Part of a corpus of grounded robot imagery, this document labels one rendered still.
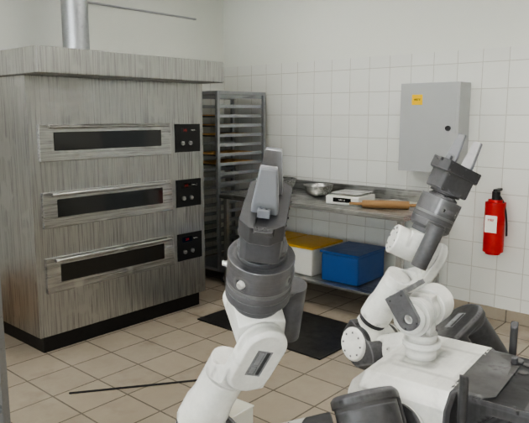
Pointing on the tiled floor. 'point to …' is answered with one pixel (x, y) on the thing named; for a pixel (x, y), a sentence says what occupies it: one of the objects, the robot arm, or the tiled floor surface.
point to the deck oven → (95, 189)
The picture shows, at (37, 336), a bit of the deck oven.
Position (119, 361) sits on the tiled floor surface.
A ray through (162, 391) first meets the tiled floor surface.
